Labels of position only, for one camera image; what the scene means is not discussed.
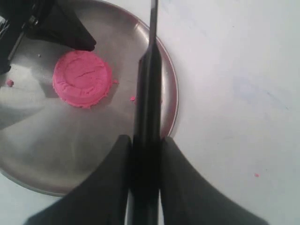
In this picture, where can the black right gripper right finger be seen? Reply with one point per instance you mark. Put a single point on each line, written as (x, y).
(188, 199)

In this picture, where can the round steel plate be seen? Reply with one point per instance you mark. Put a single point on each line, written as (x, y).
(47, 145)

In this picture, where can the black serrated knife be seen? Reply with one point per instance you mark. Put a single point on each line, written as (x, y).
(143, 206)

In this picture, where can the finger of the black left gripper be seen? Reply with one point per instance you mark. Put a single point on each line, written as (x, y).
(58, 23)

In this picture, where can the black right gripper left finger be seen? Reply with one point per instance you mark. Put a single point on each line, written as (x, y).
(101, 199)

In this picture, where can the pink dough piece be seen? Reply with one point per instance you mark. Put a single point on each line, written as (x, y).
(81, 78)

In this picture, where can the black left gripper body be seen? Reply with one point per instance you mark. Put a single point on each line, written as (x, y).
(18, 17)

